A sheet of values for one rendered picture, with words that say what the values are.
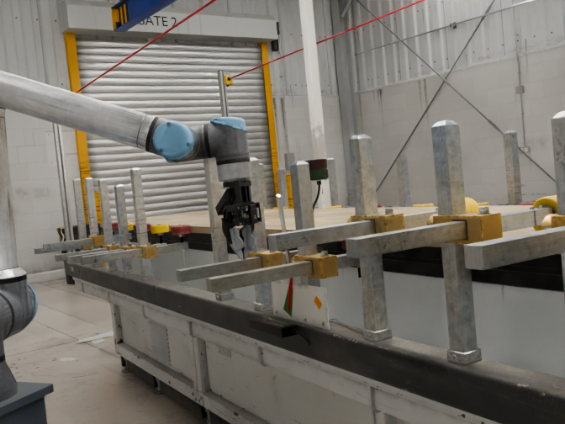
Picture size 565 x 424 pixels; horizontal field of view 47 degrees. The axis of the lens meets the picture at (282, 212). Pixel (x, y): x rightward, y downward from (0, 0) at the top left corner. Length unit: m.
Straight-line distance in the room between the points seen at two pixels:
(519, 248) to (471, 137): 9.40
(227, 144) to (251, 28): 9.07
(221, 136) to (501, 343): 0.84
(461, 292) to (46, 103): 1.04
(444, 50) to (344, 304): 8.96
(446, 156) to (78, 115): 0.88
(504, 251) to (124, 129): 1.02
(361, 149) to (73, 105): 0.70
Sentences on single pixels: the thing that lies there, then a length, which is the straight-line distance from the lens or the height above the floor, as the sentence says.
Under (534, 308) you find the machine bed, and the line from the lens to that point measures 1.41.
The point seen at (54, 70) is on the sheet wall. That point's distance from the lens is 9.58.
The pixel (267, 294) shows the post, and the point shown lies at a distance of 1.85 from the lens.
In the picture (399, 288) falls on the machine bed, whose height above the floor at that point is 0.76.
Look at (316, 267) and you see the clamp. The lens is 1.56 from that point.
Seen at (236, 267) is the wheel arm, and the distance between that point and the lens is 1.75.
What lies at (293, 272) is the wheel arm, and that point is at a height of 0.84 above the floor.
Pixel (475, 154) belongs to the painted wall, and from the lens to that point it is 10.23.
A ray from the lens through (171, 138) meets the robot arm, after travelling 1.58.
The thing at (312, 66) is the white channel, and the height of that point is 1.59.
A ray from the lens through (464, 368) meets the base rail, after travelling 1.24.
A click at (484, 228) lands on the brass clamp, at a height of 0.95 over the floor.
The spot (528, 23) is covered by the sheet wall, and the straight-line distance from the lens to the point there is 9.80.
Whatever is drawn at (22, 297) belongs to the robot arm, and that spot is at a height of 0.82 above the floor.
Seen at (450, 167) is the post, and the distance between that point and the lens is 1.20.
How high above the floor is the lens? 1.07
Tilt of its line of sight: 3 degrees down
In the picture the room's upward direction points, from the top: 6 degrees counter-clockwise
